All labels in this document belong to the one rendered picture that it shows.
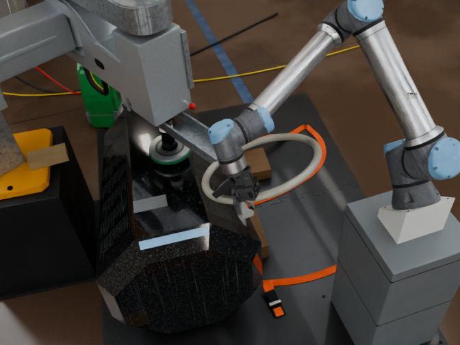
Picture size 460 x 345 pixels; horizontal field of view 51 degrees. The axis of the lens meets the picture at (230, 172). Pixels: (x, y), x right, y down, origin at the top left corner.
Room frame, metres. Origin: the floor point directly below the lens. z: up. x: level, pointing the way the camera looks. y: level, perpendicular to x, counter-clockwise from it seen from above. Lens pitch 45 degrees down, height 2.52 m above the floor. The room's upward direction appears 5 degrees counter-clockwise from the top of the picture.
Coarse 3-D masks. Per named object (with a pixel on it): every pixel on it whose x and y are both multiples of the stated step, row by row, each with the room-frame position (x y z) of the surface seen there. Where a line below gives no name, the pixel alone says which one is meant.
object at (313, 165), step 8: (264, 136) 1.57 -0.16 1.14; (272, 136) 1.55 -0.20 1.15; (280, 136) 1.54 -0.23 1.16; (288, 136) 1.52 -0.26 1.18; (296, 136) 1.49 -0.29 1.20; (304, 136) 1.47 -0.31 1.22; (248, 144) 1.55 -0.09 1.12; (256, 144) 1.55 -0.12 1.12; (312, 144) 1.38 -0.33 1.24; (320, 152) 1.31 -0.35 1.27; (312, 160) 1.26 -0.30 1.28; (320, 160) 1.27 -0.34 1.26; (208, 168) 1.42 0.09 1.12; (216, 168) 1.45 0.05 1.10; (312, 168) 1.21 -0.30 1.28; (208, 176) 1.37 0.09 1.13; (296, 176) 1.18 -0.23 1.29; (304, 176) 1.18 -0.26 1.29; (208, 184) 1.31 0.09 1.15; (288, 184) 1.15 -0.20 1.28; (296, 184) 1.15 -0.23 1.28; (208, 192) 1.24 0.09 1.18; (264, 192) 1.13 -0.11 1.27; (272, 192) 1.12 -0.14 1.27; (280, 192) 1.12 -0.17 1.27; (216, 200) 1.18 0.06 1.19; (224, 200) 1.16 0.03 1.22; (232, 200) 1.14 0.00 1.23; (240, 200) 1.13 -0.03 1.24; (256, 200) 1.12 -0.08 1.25
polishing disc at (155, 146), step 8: (160, 136) 1.94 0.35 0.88; (152, 144) 1.88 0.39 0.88; (160, 144) 1.88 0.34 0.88; (152, 152) 1.82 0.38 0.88; (160, 152) 1.82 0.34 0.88; (168, 152) 1.81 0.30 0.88; (176, 152) 1.81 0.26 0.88; (184, 152) 1.80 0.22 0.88; (160, 160) 1.76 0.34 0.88; (168, 160) 1.75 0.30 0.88; (176, 160) 1.76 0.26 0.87
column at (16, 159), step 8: (0, 112) 1.95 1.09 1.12; (0, 120) 1.94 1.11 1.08; (0, 128) 1.93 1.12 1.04; (8, 128) 1.95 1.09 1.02; (0, 136) 1.92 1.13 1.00; (8, 136) 1.94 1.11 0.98; (0, 144) 1.90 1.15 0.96; (8, 144) 1.93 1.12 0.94; (16, 144) 1.95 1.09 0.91; (0, 152) 1.89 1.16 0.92; (8, 152) 1.92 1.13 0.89; (16, 152) 1.94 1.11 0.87; (0, 160) 1.88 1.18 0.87; (8, 160) 1.90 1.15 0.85; (16, 160) 1.93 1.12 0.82; (24, 160) 1.95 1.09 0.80; (0, 168) 1.87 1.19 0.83; (8, 168) 1.89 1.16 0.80; (0, 176) 1.86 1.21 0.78
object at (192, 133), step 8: (184, 112) 1.82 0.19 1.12; (184, 120) 1.81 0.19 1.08; (192, 120) 1.76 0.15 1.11; (160, 128) 1.78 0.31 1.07; (168, 128) 1.72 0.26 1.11; (176, 128) 1.76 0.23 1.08; (184, 128) 1.75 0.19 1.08; (192, 128) 1.75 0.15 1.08; (200, 128) 1.72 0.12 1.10; (208, 128) 1.68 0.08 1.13; (176, 136) 1.68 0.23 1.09; (184, 136) 1.64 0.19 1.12; (192, 136) 1.69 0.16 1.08; (200, 136) 1.68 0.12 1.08; (208, 136) 1.68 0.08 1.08; (184, 144) 1.64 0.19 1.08; (192, 144) 1.59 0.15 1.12; (200, 144) 1.62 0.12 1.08; (208, 144) 1.62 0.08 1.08; (200, 152) 1.55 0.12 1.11; (208, 152) 1.52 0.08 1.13; (208, 160) 1.51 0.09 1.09; (216, 160) 1.47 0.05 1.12
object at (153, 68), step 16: (112, 32) 1.86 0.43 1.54; (160, 32) 1.81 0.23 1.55; (176, 32) 1.83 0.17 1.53; (128, 48) 1.77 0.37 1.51; (144, 48) 1.73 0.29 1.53; (160, 48) 1.78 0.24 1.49; (176, 48) 1.83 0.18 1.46; (128, 64) 1.80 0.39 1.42; (144, 64) 1.72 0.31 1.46; (160, 64) 1.77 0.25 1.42; (176, 64) 1.82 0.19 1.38; (128, 80) 1.83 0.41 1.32; (144, 80) 1.72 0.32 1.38; (160, 80) 1.76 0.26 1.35; (176, 80) 1.81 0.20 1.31; (144, 96) 1.74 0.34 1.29; (160, 96) 1.75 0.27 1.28; (176, 96) 1.80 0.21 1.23; (144, 112) 1.77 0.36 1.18; (160, 112) 1.74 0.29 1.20; (176, 112) 1.79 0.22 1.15
